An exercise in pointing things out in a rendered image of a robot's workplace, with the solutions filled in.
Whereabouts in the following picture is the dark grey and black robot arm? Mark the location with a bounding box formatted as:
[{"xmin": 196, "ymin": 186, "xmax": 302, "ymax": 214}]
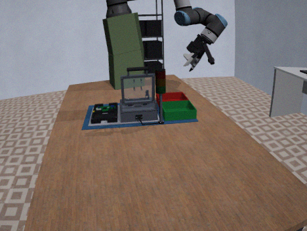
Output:
[{"xmin": 106, "ymin": 0, "xmax": 228, "ymax": 65}]

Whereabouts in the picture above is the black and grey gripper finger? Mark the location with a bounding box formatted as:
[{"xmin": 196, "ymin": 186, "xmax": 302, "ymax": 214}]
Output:
[
  {"xmin": 189, "ymin": 58, "xmax": 201, "ymax": 72},
  {"xmin": 183, "ymin": 50, "xmax": 201, "ymax": 66}
]

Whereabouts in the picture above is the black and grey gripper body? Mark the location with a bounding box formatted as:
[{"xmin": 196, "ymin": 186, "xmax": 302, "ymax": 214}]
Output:
[{"xmin": 187, "ymin": 34, "xmax": 211, "ymax": 59}]

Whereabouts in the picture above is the red bin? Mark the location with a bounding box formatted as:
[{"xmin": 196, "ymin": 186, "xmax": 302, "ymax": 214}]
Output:
[{"xmin": 156, "ymin": 92, "xmax": 188, "ymax": 106}]

